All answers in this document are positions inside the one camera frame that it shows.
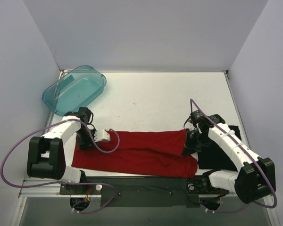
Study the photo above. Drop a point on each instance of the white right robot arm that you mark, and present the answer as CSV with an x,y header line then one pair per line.
x,y
255,176

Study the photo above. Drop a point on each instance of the folded black t shirt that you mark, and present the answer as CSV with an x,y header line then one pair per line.
x,y
211,156

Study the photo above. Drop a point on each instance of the aluminium frame rail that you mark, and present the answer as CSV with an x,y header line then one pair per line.
x,y
51,190

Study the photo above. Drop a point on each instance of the teal plastic bin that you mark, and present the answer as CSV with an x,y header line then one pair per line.
x,y
76,89

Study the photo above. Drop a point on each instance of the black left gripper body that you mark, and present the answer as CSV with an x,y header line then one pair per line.
x,y
84,141

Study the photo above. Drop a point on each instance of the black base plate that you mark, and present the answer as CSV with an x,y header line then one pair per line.
x,y
145,191

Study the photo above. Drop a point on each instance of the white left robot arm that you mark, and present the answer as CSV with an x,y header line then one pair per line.
x,y
46,157

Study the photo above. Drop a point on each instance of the red t shirt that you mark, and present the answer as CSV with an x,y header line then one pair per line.
x,y
143,153

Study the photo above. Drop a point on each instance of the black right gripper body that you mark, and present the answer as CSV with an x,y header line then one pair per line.
x,y
190,145

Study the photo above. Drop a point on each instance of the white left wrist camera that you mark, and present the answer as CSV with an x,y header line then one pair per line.
x,y
101,136

